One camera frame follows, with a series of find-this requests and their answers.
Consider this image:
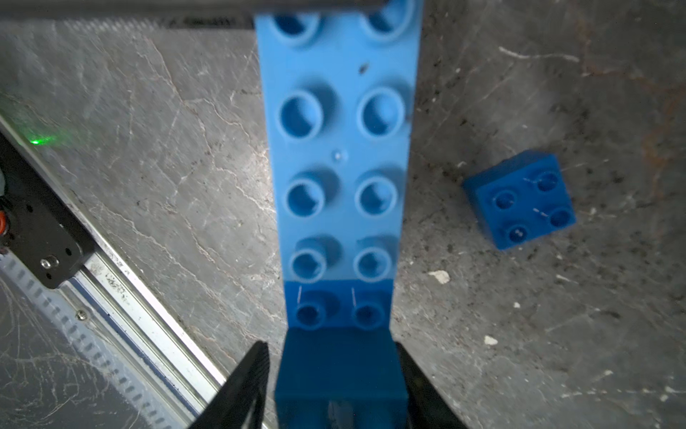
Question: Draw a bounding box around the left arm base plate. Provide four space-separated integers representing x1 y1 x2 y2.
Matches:
1 135 96 290

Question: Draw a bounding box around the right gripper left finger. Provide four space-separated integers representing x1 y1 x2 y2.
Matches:
189 341 270 429

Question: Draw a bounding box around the light blue lego brick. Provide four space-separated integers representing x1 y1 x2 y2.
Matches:
255 1 423 283

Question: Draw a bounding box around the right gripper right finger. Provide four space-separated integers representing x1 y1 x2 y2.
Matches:
396 341 466 429

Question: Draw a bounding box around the blue lego brick front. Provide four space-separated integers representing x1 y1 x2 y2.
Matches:
284 279 394 331

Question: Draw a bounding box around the aluminium mounting rail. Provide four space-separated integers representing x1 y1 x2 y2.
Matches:
1 123 226 428

